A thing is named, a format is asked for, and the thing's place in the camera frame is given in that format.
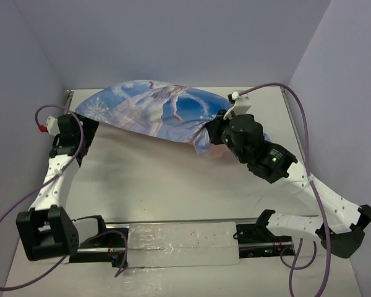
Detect blue and pink printed pillowcase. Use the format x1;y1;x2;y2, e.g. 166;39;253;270
75;80;232;154

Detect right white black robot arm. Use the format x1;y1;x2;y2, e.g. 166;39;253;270
205;111;371;259

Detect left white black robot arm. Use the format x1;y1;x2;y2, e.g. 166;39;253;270
15;113;109;261

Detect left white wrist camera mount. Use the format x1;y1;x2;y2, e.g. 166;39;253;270
38;116;60;136

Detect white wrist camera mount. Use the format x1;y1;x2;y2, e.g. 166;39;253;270
223;91;251;120
38;116;60;136

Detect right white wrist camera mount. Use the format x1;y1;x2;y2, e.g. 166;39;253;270
223;91;251;120

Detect silver base mounting rail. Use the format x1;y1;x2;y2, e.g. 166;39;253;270
69;222;294;269

